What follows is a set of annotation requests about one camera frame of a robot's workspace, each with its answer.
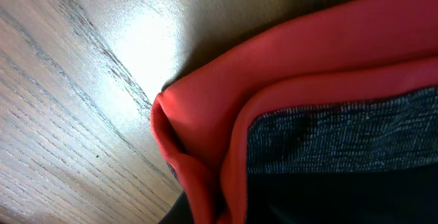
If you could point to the black leggings red waistband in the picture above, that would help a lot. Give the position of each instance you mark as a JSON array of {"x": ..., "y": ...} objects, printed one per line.
[{"x": 327, "y": 118}]

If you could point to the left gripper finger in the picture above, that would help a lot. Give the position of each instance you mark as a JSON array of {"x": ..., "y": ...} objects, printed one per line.
[{"x": 180, "y": 212}]

